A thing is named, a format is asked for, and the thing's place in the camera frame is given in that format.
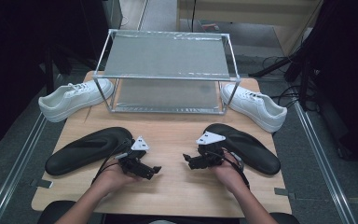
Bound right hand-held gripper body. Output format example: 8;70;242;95
195;131;227;169

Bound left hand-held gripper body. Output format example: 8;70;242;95
118;135;150;174

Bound black slipper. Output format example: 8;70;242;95
45;126;134;176
203;123;282;175

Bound white sneaker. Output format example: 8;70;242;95
37;77;115;123
219;83;288;133

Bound metal shoe rack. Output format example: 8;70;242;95
91;28;242;116

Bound person's left hand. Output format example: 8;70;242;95
96;161;143;196

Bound person's right hand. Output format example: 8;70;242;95
210;152;247;194

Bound grey tape strip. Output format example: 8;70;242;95
30;178;54;189
274;187;296;200

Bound person's left leg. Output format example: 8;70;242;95
36;200;77;224

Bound person's leg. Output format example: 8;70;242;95
36;200;77;224
269;212;301;224

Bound person's right leg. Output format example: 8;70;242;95
269;212;301;224

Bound black tripod stand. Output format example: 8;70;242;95
247;46;318;110

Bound small red object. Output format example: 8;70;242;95
200;22;221;32

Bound wooden cabinet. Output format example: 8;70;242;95
176;0;324;57

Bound black curtain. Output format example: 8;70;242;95
292;0;358;171
0;0;108;154

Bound left hand-held gripper cable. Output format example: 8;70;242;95
90;139;133;186

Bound hand-held gripper cable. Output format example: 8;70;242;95
213;150;252;190
90;139;133;186

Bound right hand-held gripper cable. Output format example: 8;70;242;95
213;150;252;190

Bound black floor cables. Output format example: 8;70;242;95
261;55;304;108

